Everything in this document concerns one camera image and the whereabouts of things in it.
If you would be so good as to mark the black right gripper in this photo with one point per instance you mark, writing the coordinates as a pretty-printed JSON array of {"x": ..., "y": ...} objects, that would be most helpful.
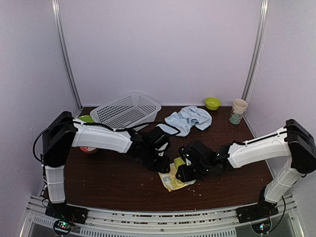
[{"x": 184, "y": 176}]

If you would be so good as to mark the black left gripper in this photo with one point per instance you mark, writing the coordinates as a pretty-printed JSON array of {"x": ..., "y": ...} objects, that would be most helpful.
[{"x": 163, "y": 166}]

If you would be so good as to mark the green patterned white towel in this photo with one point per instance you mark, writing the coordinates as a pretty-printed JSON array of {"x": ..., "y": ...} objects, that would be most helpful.
[{"x": 169, "y": 180}]

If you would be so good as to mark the light blue towel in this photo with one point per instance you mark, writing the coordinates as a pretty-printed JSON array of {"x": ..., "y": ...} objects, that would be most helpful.
[{"x": 180, "y": 123}]

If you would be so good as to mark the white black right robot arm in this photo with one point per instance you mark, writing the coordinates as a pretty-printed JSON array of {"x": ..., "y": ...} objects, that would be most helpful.
[{"x": 292, "y": 141}]

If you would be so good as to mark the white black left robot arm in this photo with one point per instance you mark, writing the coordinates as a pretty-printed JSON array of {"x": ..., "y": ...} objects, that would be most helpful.
[{"x": 66, "y": 132}]

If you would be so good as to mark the white perforated plastic basket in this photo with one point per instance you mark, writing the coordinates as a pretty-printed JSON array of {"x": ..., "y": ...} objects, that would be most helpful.
[{"x": 126, "y": 111}]

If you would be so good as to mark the small green bowl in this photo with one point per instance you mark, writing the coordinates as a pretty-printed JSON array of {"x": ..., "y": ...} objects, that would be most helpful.
[{"x": 212, "y": 103}]

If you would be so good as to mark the red patterned bowl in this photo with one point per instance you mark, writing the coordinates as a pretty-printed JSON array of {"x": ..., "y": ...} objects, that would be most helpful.
[{"x": 89, "y": 150}]

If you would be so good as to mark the floral ceramic cup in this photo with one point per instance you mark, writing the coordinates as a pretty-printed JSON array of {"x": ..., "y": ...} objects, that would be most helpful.
[{"x": 238, "y": 109}]

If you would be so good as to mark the green plate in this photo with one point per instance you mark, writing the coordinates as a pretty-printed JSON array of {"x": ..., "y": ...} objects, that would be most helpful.
[{"x": 86, "y": 118}]

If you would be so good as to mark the right circuit board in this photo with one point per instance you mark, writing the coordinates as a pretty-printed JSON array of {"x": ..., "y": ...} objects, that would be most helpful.
[{"x": 261, "y": 228}]

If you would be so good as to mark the circuit board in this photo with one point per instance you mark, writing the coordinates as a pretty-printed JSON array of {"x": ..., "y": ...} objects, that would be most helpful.
[
  {"x": 261, "y": 228},
  {"x": 62, "y": 227}
]

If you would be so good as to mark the left circuit board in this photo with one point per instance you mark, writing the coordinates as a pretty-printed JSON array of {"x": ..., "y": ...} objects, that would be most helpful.
[{"x": 62, "y": 227}]

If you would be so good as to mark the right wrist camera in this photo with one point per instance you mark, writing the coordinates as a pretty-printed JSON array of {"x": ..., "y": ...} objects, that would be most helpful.
[{"x": 196, "y": 153}]

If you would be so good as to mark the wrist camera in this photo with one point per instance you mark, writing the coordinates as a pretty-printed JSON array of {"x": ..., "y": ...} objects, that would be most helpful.
[
  {"x": 158, "y": 141},
  {"x": 196, "y": 153}
]

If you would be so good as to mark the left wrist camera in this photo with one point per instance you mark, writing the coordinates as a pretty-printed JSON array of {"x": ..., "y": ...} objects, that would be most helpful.
[{"x": 158, "y": 141}]

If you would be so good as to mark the right aluminium corner post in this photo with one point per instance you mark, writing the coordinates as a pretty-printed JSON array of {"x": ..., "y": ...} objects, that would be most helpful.
[{"x": 258, "y": 45}]

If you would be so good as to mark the aluminium corner post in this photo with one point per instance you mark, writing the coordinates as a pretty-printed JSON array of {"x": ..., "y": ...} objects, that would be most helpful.
[
  {"x": 258, "y": 45},
  {"x": 64, "y": 52}
]

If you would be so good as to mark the left aluminium corner post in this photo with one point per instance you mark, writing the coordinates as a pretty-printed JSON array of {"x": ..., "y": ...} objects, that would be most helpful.
[{"x": 64, "y": 52}]

